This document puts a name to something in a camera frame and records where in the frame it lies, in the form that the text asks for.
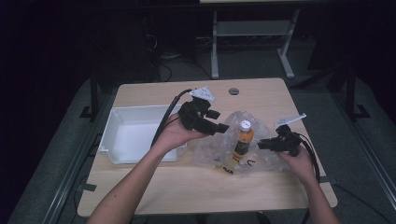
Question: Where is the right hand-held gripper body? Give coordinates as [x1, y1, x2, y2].
[273, 113, 308, 157]

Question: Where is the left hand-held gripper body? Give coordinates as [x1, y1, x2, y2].
[178, 86, 218, 135]

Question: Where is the clear plastic bag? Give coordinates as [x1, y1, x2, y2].
[192, 110, 291, 176]

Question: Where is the orange drink bottle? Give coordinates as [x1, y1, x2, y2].
[231, 119, 255, 165]

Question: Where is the white plastic tray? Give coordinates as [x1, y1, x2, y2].
[98, 104, 188, 165]

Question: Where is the person's left hand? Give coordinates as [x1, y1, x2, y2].
[152, 112, 208, 154]

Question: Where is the person's right hand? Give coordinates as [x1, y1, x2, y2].
[276, 146, 319, 188]

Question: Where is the black metal stand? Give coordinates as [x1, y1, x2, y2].
[341, 63, 372, 121]
[78, 76, 101, 121]

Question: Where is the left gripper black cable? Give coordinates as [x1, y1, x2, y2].
[150, 88, 194, 147]

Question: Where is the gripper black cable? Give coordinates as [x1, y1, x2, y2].
[294, 133, 322, 184]
[150, 88, 194, 147]

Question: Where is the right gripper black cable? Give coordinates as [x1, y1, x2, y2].
[294, 133, 322, 184]

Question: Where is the bundle of floor cables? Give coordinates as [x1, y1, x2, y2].
[141, 18, 216, 82]

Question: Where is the metal floor rail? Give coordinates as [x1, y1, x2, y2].
[40, 92, 117, 224]
[329, 91, 396, 203]

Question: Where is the grey metal table frame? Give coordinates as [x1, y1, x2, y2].
[210, 8, 302, 80]

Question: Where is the black floor cable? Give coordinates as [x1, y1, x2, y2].
[332, 182, 391, 224]

